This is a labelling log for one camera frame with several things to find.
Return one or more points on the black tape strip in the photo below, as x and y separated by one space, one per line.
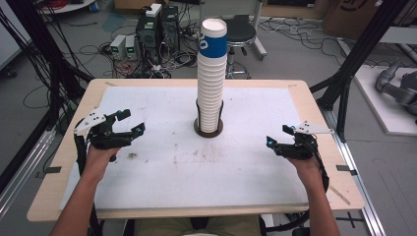
344 168
52 170

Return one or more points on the light wooden table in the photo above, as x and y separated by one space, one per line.
65 196

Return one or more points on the white box on tower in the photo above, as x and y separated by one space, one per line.
153 10

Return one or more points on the white foam mat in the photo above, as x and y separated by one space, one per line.
183 177

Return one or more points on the person's left hand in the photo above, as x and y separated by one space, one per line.
101 159

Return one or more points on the person's right hand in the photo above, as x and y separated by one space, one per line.
306 168

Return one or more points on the white platform board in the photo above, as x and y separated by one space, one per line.
377 108

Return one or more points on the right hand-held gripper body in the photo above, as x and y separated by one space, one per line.
300 147

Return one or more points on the black round stool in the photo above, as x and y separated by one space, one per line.
241 31

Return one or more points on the tall stack of paper cups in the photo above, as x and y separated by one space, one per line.
212 75

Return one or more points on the person's khaki trousers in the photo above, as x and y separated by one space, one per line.
164 227

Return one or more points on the black computer tower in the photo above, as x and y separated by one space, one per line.
148 36
170 26

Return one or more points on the white power supply unit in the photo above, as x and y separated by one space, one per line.
118 46
131 46

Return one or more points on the brown cardboard box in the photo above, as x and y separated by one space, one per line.
347 16

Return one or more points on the aluminium floor rail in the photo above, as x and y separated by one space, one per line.
23 170
357 183

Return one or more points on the black metal frame strut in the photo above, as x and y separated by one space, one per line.
357 55

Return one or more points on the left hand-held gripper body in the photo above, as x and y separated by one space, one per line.
101 137

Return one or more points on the white stand leg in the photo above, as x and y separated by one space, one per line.
259 36

